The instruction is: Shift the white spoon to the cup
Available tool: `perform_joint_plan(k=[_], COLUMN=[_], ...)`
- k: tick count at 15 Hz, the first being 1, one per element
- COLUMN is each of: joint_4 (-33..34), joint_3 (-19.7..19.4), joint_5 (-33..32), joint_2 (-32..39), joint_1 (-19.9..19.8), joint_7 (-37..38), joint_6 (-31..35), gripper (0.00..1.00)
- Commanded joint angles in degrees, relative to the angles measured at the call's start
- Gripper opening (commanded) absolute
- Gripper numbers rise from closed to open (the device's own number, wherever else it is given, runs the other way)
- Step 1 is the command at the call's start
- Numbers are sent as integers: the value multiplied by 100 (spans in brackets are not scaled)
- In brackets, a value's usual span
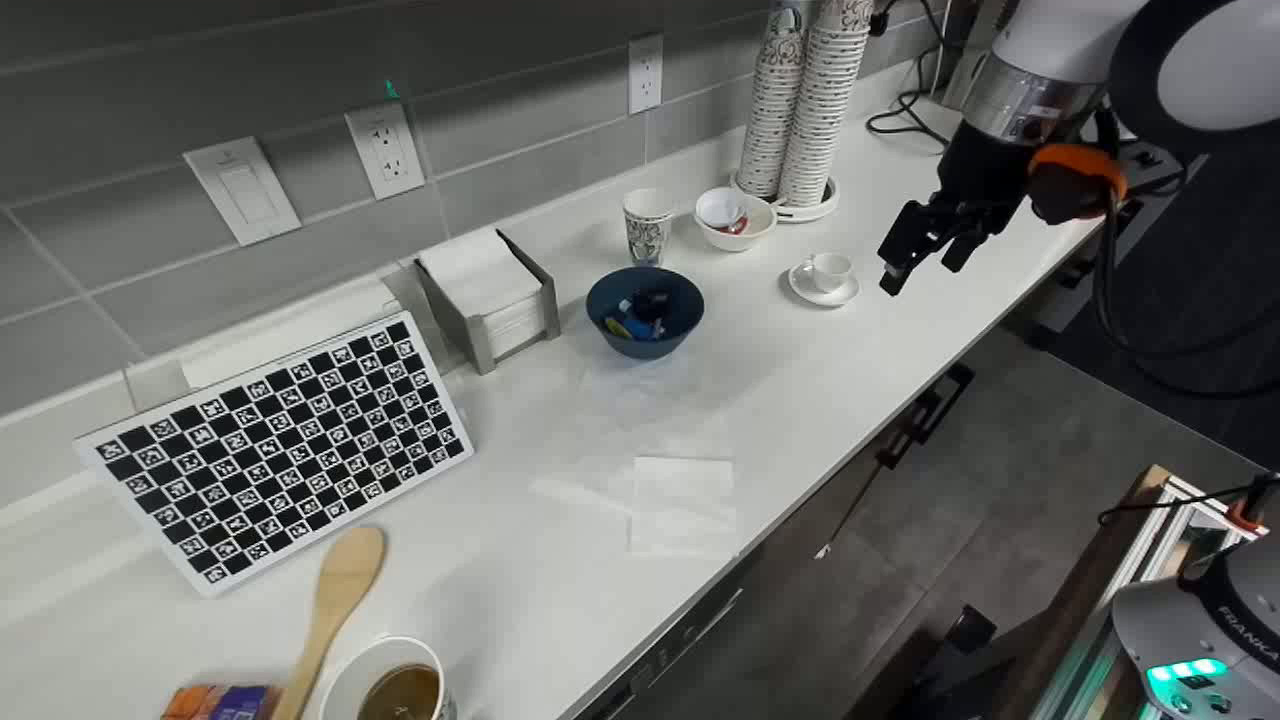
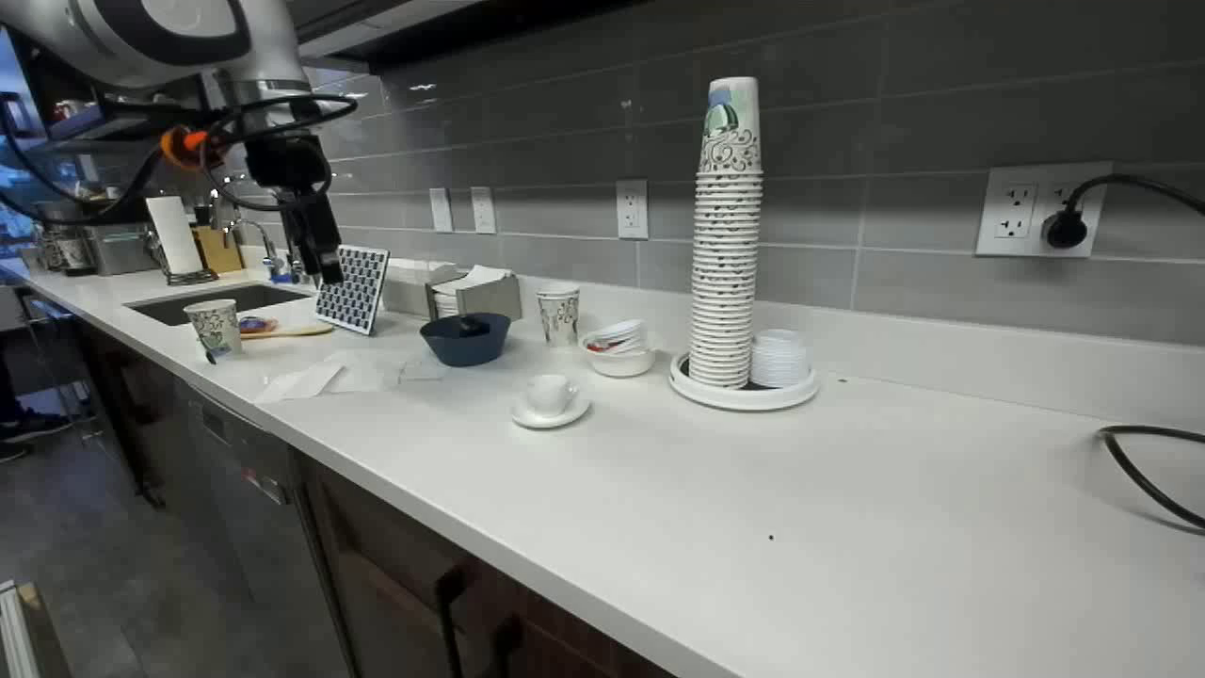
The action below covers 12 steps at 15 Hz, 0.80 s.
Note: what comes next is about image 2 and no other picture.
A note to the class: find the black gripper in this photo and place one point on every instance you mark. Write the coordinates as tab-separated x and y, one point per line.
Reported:
297	176

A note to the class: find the white spoon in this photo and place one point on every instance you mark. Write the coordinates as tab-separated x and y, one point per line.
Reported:
624	332

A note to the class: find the wooden spoon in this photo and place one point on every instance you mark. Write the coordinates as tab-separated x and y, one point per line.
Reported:
293	332

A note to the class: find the patterned paper cup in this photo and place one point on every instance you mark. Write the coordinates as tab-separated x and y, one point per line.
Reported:
560	314
216	331

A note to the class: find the small white espresso cup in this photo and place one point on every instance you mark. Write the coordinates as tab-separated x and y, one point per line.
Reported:
550	392

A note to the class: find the checkered black white board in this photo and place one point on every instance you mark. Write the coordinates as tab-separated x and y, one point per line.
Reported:
352	293

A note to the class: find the small soap bottle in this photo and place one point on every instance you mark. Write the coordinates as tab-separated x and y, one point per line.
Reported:
279	267

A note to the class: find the white box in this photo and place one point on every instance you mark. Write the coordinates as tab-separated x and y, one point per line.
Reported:
411	288

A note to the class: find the chrome faucet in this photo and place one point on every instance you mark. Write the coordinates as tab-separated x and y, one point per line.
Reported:
234	203

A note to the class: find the white paper sheet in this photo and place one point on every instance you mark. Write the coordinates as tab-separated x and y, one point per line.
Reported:
303	381

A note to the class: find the steel sink basin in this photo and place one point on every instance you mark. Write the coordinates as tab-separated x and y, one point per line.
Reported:
213	303

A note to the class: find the grey napkin box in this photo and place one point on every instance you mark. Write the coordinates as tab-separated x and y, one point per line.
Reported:
479	296

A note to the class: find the dark blue bowl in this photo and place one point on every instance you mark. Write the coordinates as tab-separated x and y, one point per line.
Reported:
464	339

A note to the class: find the white upright card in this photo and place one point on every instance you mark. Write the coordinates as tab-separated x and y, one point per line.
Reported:
175	235

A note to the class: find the silver countertop appliance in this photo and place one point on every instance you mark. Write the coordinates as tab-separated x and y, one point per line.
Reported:
93	249

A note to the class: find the stainless steel dishwasher front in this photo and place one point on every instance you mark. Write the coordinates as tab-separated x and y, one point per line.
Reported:
249	504

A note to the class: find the tall stack of paper cups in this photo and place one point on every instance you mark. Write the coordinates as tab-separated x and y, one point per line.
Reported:
727	239

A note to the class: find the white round tray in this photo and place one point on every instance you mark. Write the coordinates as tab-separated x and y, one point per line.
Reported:
741	398

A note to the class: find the black power plug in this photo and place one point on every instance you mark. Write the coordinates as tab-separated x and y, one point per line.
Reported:
1065	226

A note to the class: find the white wall switch plate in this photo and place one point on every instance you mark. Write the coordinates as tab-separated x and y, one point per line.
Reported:
440	208
483	208

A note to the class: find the white single wall outlet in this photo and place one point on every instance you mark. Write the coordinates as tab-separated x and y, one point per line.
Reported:
632	208

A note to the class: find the white double wall outlet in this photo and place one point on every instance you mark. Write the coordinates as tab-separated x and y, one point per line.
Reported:
1024	213

